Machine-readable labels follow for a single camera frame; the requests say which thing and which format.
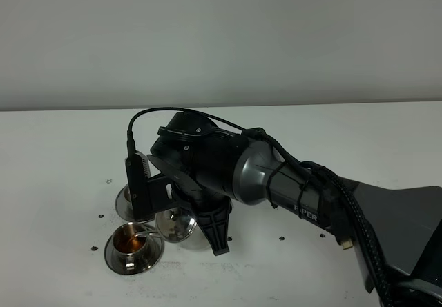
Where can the far stainless steel teacup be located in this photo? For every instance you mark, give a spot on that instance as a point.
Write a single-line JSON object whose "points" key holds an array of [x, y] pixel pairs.
{"points": [[127, 195]]}

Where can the stainless steel saucer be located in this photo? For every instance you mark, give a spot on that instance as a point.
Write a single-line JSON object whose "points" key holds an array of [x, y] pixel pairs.
{"points": [[154, 254], [125, 211]]}

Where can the near stainless steel saucer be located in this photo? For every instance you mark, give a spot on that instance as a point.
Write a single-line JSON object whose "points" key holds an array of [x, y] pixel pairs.
{"points": [[154, 254]]}

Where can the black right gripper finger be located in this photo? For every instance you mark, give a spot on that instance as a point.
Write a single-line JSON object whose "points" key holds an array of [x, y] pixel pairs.
{"points": [[214, 225]]}

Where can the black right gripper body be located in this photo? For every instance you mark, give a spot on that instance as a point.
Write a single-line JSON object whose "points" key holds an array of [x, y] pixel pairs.
{"points": [[199, 201]]}

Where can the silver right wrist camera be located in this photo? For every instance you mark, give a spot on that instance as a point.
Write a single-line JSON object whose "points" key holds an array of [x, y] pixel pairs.
{"points": [[154, 185]]}

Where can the stainless steel teapot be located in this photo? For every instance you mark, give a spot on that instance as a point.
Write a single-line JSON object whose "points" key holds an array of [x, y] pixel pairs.
{"points": [[177, 226]]}

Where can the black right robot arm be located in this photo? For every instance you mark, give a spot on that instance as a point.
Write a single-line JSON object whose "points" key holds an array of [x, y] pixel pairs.
{"points": [[396, 233]]}

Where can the near stainless steel teacup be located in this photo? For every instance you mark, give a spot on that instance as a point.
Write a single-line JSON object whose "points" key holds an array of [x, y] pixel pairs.
{"points": [[129, 250]]}

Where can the stainless steel teacup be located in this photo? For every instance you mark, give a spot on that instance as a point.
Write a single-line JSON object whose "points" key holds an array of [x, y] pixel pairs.
{"points": [[129, 250], [127, 195]]}

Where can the far stainless steel saucer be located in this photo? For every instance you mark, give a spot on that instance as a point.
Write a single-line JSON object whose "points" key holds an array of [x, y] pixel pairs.
{"points": [[125, 211]]}

